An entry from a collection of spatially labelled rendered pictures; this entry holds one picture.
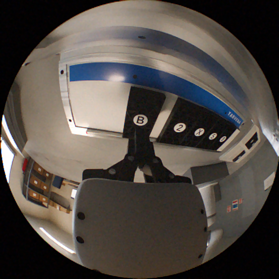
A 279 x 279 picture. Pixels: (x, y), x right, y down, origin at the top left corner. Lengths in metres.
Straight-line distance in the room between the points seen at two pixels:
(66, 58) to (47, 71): 0.08
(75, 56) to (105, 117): 0.12
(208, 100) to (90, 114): 0.21
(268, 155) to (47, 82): 2.55
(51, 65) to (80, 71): 0.10
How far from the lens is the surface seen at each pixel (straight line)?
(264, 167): 2.40
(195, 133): 0.21
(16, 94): 0.43
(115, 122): 0.18
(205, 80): 0.17
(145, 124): 0.17
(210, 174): 0.52
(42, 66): 0.26
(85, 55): 0.15
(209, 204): 0.56
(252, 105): 0.15
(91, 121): 0.20
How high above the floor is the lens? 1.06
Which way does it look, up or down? 40 degrees down
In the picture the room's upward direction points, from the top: 179 degrees counter-clockwise
